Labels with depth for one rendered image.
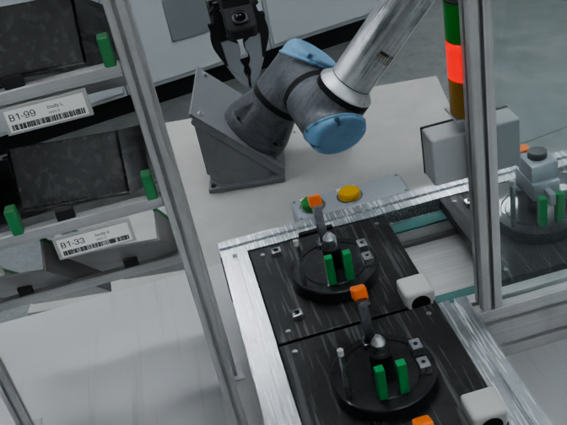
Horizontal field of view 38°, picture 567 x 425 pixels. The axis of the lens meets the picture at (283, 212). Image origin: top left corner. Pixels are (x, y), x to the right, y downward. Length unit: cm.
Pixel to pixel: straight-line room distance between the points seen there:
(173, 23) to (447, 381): 331
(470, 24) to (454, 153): 19
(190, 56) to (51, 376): 302
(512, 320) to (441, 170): 28
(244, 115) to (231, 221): 23
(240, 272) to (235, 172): 43
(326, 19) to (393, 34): 298
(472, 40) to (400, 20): 54
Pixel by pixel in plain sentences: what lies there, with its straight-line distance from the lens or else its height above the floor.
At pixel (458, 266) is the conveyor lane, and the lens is 136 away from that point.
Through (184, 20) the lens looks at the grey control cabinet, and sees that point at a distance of 421.
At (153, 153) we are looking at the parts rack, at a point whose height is 137.
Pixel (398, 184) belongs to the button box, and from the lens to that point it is 150.
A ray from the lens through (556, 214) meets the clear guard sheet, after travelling 118.
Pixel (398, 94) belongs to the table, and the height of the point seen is 86.
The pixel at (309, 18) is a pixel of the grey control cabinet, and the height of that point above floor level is 21.
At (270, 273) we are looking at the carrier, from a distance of 131.
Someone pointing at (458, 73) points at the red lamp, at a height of 132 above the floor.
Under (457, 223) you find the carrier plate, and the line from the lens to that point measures 137.
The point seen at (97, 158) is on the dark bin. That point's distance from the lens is 95.
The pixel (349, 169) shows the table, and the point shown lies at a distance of 176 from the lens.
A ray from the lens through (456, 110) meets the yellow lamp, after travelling 106.
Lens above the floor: 177
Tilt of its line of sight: 33 degrees down
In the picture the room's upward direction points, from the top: 12 degrees counter-clockwise
